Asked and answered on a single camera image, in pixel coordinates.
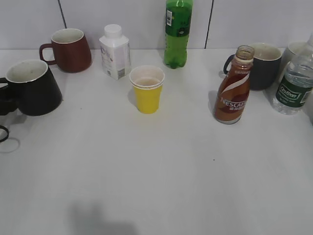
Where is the dark grey mug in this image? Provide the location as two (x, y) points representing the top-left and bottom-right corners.
(224, 42), (282, 91)

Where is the white plastic milk bottle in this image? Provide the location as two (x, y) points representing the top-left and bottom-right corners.
(99, 24), (131, 80)

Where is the dark red mug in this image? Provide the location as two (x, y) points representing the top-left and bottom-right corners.
(39, 28), (92, 73)

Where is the black mug white interior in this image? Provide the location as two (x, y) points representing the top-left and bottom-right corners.
(0, 59), (62, 116)

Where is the clear green-label water bottle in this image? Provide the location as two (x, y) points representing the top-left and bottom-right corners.
(272, 36), (313, 115)

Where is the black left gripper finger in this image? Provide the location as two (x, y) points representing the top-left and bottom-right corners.
(0, 94), (18, 116)

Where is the brown Nescafe coffee bottle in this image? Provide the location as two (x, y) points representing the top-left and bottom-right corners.
(213, 45), (254, 124)

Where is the green soda bottle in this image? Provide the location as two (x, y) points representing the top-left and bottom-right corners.
(164, 0), (193, 69)

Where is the yellow paper cup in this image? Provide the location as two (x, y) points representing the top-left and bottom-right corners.
(130, 65), (165, 114)

